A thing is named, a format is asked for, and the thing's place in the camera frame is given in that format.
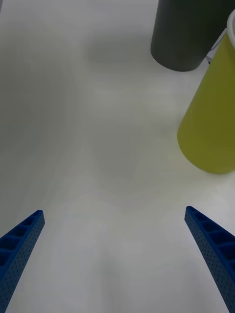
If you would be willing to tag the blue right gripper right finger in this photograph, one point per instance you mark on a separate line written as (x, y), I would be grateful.
(218, 256)

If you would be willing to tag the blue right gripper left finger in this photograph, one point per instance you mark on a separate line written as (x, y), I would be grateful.
(17, 259)

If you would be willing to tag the yellow-green plastic bin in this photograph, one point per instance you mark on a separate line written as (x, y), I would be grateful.
(210, 127)

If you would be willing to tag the grey plastic bin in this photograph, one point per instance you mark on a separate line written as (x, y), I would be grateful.
(183, 36)

